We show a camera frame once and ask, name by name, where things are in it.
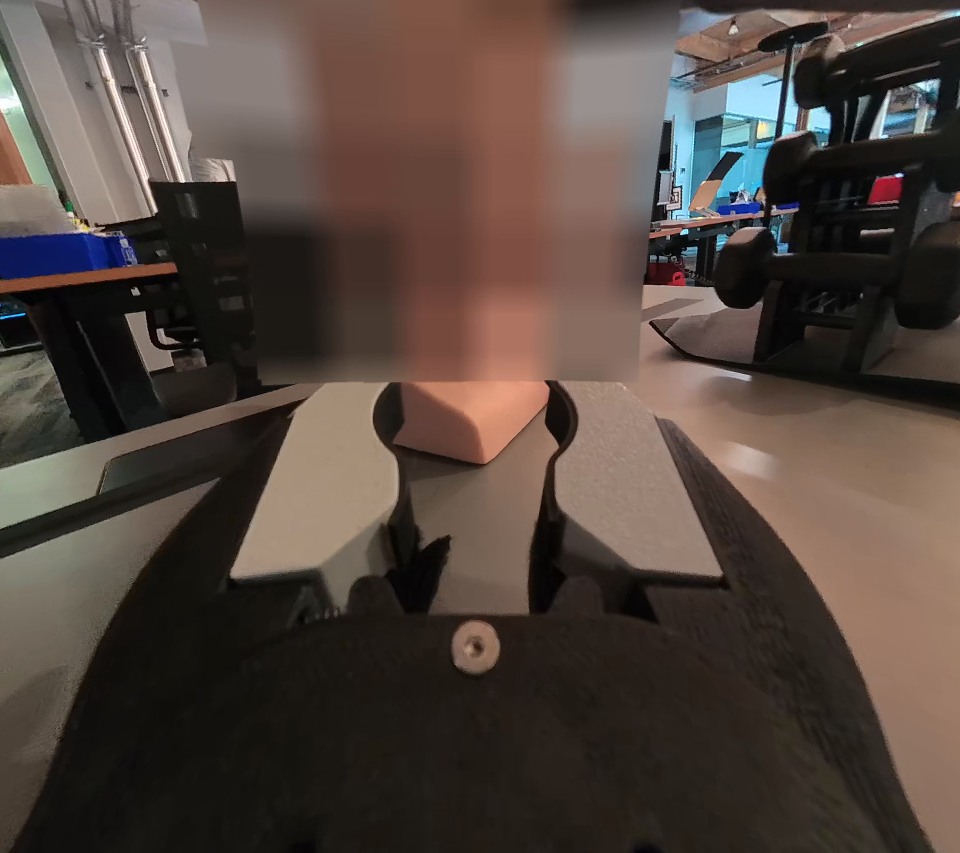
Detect black table rail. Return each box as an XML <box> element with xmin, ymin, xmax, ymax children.
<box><xmin>0</xmin><ymin>401</ymin><xmax>303</xmax><ymax>559</ymax></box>

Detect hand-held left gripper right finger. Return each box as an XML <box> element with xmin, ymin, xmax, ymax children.
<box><xmin>529</xmin><ymin>380</ymin><xmax>726</xmax><ymax>608</ymax></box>

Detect black cabinet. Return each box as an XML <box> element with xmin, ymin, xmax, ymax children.
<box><xmin>148</xmin><ymin>176</ymin><xmax>262</xmax><ymax>398</ymax></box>

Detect clear plastic box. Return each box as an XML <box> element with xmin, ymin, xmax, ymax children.
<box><xmin>0</xmin><ymin>184</ymin><xmax>74</xmax><ymax>239</ymax></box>

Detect black dumbbell rack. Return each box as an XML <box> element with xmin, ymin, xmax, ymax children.
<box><xmin>752</xmin><ymin>13</ymin><xmax>960</xmax><ymax>378</ymax></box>

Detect blue plastic bin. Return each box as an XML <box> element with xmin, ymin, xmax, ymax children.
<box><xmin>0</xmin><ymin>230</ymin><xmax>141</xmax><ymax>281</ymax></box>

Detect silver wall pipes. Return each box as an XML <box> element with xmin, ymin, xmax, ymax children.
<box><xmin>41</xmin><ymin>0</ymin><xmax>190</xmax><ymax>209</ymax></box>

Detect pink rounded block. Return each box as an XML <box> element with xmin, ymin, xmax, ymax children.
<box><xmin>392</xmin><ymin>382</ymin><xmax>549</xmax><ymax>466</ymax></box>

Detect dark grey floor mat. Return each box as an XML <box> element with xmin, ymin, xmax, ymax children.
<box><xmin>648</xmin><ymin>311</ymin><xmax>960</xmax><ymax>406</ymax></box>

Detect black dumbbell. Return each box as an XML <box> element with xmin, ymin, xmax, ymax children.
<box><xmin>712</xmin><ymin>221</ymin><xmax>960</xmax><ymax>331</ymax></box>
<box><xmin>793</xmin><ymin>13</ymin><xmax>960</xmax><ymax>113</ymax></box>
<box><xmin>762</xmin><ymin>127</ymin><xmax>960</xmax><ymax>218</ymax></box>

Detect long wooden workbench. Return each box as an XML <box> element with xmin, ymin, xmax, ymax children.
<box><xmin>648</xmin><ymin>206</ymin><xmax>798</xmax><ymax>284</ymax></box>

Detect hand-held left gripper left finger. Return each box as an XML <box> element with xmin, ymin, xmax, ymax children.
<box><xmin>228</xmin><ymin>380</ymin><xmax>415</xmax><ymax>610</ymax></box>

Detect wooden desk with black legs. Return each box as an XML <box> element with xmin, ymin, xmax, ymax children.
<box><xmin>0</xmin><ymin>260</ymin><xmax>185</xmax><ymax>445</ymax></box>

